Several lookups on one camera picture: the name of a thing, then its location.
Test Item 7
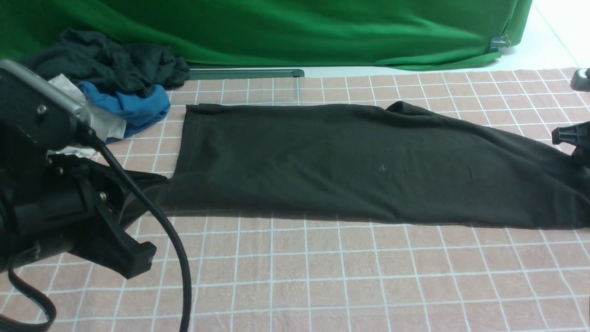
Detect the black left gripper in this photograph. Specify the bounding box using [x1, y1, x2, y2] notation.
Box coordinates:
[1, 148, 169, 279]

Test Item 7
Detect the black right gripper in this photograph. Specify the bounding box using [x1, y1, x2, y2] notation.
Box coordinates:
[552, 121, 590, 166]

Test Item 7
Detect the dark gray long-sleeved shirt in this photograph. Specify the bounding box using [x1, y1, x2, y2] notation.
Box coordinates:
[165, 101, 590, 229]

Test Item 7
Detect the crumpled white garment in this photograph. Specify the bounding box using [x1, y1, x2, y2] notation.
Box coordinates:
[48, 74, 127, 142]

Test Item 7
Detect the crumpled blue garment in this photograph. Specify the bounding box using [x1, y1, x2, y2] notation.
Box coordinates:
[78, 82, 171, 144]

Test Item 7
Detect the clear binder clip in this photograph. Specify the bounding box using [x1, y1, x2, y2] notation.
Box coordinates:
[489, 35, 512, 53]

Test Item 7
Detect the crumpled black garment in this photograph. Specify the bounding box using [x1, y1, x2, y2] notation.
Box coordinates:
[20, 28, 189, 97]

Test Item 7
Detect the green backdrop cloth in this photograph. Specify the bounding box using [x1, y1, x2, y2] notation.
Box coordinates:
[1, 0, 532, 71]

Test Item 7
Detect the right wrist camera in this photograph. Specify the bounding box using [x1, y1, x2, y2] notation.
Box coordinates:
[570, 68, 590, 92]

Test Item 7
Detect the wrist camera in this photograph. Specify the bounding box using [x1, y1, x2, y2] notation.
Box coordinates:
[0, 59, 102, 151]
[570, 68, 590, 92]

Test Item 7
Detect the black left camera cable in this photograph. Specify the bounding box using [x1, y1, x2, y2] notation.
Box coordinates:
[0, 134, 193, 332]

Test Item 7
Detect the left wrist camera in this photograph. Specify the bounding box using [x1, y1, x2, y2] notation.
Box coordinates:
[0, 59, 102, 151]

